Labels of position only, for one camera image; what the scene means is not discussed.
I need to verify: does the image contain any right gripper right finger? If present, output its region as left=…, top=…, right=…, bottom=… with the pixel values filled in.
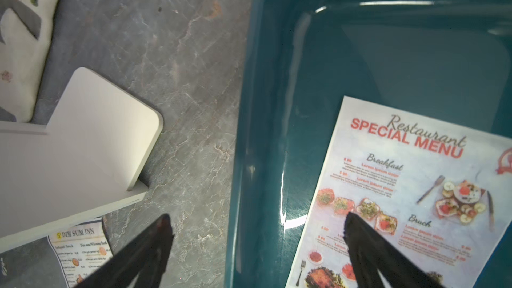
left=344, top=213, right=442, bottom=287

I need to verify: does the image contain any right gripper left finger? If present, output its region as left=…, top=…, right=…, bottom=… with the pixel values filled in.
left=77, top=214, right=174, bottom=287

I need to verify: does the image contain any dim sum menu sheet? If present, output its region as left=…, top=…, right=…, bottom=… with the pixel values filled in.
left=47, top=217, right=113, bottom=287

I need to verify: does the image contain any special menu sheet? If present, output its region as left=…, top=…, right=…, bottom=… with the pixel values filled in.
left=286, top=97, right=511, bottom=287

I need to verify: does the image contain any white menu holder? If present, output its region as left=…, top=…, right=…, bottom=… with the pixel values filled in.
left=1, top=67, right=163, bottom=252

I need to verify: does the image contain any teal plastic tray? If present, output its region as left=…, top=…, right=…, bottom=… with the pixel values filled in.
left=224, top=0, right=511, bottom=287

